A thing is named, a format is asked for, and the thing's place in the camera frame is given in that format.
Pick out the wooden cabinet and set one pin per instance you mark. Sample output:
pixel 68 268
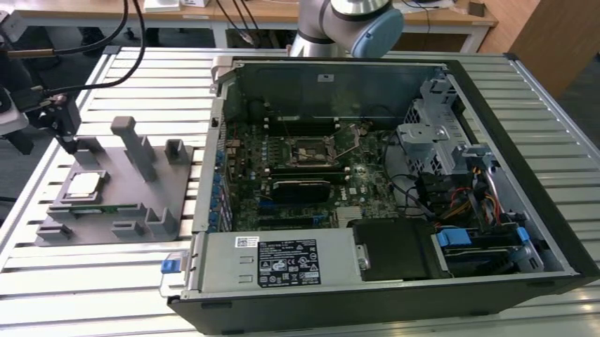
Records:
pixel 554 42

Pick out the silver drive cage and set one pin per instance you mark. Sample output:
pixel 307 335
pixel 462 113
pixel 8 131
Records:
pixel 424 138

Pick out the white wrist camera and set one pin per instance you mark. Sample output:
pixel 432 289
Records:
pixel 12 116

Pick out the black RAM slot bank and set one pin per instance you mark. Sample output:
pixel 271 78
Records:
pixel 300 126
pixel 306 174

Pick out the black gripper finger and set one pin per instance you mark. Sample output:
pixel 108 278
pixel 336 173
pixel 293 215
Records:
pixel 24 142
pixel 66 119

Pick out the small brown box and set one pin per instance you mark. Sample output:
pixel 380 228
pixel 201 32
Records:
pixel 478 8

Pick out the black plastic fan shroud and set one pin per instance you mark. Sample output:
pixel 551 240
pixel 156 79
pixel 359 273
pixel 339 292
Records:
pixel 399 249

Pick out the silver heat sink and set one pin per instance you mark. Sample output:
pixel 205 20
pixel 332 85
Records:
pixel 350 215

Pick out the green motherboard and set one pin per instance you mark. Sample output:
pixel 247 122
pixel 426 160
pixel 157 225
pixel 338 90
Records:
pixel 371 189

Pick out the white box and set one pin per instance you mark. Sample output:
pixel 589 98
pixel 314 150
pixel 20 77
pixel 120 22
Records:
pixel 195 3
pixel 163 6

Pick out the blue case latch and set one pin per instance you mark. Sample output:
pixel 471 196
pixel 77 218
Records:
pixel 171 267

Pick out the CPU socket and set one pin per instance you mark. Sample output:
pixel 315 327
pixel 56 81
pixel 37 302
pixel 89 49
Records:
pixel 314 154

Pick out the grey parts rack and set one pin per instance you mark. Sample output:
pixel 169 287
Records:
pixel 122 196

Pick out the silver power supply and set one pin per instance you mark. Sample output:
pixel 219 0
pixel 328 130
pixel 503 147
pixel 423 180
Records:
pixel 225 259

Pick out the black open PC case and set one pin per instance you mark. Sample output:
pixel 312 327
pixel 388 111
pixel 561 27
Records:
pixel 328 309

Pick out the green RAM stick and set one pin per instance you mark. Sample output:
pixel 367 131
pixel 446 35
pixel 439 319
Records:
pixel 110 209

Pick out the silver CPU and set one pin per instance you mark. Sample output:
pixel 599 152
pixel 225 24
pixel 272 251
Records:
pixel 85 184

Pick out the black expansion slot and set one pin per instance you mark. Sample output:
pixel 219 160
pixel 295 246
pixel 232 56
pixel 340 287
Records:
pixel 287 222

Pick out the hard disk in blue carrier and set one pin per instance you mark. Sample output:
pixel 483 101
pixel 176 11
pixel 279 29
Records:
pixel 452 239

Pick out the wooden desk white frame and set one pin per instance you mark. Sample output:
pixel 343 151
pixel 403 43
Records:
pixel 70 14
pixel 446 17

